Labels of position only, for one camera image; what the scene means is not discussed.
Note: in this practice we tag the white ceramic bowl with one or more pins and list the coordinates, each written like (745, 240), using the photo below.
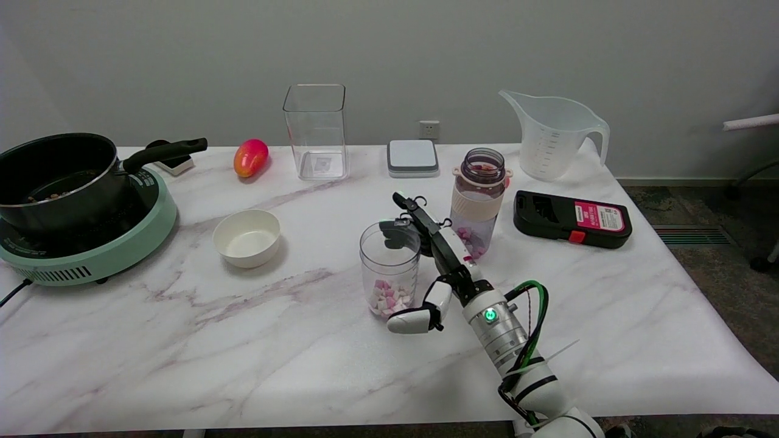
(246, 238)

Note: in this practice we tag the clear round measuring cup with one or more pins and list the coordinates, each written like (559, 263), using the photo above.
(383, 267)

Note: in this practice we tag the white grey kitchen scale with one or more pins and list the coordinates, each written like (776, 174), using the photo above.
(412, 156)

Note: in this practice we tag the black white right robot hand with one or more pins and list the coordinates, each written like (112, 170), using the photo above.
(447, 249)

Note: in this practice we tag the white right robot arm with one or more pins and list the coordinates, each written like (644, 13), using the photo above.
(505, 340)

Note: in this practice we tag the black case red label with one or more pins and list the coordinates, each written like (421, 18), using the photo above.
(563, 216)

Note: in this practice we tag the large translucent measuring jug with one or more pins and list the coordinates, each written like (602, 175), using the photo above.
(551, 143)

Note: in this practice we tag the white wall socket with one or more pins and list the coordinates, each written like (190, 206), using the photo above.
(429, 129)

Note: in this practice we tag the green induction cooker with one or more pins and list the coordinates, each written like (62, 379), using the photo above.
(131, 240)

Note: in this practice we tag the floor vent grille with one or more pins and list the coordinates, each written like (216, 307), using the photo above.
(694, 235)

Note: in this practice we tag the clear square storage container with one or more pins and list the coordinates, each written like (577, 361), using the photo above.
(316, 131)

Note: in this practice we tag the red orange mango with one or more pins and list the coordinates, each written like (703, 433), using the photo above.
(250, 157)

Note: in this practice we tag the small black white gadget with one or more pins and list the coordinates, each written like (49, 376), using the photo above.
(176, 163)

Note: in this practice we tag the clear water bottle beige sleeve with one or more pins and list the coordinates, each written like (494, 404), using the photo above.
(478, 198)

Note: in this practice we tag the pink white candy pieces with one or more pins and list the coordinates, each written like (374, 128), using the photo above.
(471, 242)
(387, 298)

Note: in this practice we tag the white table leg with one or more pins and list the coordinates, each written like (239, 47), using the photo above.
(193, 434)
(519, 429)

